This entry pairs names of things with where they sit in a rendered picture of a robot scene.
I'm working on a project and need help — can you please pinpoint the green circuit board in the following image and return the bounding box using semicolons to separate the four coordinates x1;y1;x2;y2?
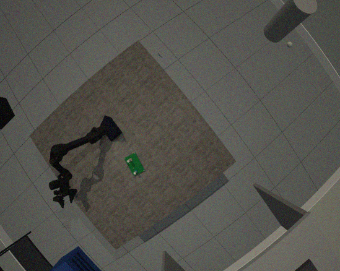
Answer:
124;153;145;176

